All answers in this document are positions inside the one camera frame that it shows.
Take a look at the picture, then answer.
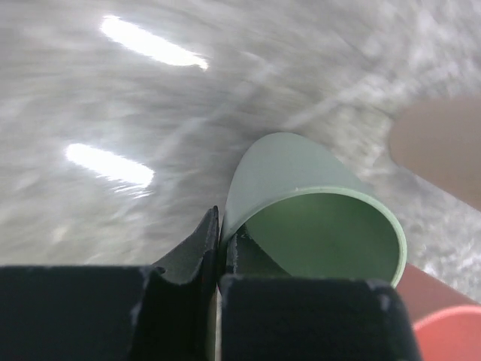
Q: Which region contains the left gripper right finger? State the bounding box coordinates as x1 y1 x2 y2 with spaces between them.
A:
219 232 424 361

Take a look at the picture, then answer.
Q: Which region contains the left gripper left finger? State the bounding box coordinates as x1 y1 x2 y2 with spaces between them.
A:
155 206 219 360

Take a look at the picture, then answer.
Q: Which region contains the small light green cup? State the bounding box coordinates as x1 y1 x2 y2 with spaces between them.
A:
219 132 407 286

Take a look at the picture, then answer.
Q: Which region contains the salmon pink plastic cup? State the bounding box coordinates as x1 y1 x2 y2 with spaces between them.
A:
397 264 480 361

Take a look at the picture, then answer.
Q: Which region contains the beige plastic cup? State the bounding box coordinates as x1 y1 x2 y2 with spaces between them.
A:
389 96 480 210

